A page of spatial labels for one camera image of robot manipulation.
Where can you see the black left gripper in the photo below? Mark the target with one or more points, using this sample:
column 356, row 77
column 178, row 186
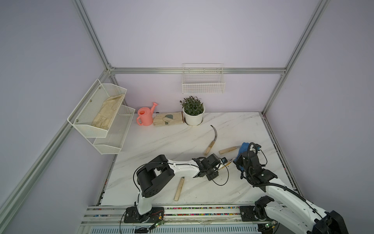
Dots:
column 214, row 175

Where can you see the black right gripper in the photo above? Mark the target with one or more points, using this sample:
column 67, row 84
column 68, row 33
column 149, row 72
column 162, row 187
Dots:
column 239, row 161

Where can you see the blue fluffy rag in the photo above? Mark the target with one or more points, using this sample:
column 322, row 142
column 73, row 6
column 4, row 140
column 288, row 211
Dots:
column 242, row 152

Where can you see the sickle with wooden handle middle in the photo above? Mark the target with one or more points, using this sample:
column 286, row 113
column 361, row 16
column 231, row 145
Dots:
column 226, row 164

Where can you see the sickle with wooden handle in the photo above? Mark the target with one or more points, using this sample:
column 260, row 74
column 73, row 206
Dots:
column 229, row 149
column 226, row 164
column 179, row 189
column 208, row 149

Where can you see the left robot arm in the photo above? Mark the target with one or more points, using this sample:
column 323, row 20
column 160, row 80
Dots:
column 150, row 178

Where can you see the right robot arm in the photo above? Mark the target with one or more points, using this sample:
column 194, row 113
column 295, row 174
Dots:
column 284, row 205

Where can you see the white plant pot with saucer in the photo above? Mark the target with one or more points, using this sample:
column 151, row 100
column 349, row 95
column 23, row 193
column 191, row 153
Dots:
column 193, row 120

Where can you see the green potted plant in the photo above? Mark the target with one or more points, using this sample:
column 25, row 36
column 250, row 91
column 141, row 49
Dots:
column 192, row 106

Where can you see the beige work glove on table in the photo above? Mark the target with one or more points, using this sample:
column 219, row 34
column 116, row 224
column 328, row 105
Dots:
column 168, row 119

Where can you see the pink watering can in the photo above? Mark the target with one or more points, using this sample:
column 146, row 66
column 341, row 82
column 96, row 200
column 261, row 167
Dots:
column 145, row 115

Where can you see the white mesh lower shelf basket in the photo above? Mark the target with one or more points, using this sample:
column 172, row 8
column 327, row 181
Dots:
column 112, row 144

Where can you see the white mesh shelf basket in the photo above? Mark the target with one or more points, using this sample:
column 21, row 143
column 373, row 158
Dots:
column 82, row 117
column 112, row 144

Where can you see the white mesh upper shelf basket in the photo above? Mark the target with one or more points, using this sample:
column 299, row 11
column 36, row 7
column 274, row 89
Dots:
column 82, row 117

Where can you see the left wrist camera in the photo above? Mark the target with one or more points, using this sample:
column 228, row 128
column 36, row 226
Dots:
column 223, row 160

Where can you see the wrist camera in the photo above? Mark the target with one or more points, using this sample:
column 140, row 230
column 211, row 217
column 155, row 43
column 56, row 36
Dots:
column 223, row 160
column 254, row 147

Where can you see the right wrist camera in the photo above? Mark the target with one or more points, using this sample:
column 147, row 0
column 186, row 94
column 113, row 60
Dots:
column 254, row 147

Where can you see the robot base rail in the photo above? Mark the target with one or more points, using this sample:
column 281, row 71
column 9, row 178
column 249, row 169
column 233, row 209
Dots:
column 176, row 219

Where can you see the white wire wall basket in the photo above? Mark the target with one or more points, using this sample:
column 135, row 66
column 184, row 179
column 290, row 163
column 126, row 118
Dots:
column 203, row 78

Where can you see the aluminium frame profile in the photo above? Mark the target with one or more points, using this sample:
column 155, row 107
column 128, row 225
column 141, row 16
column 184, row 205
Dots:
column 23, row 189

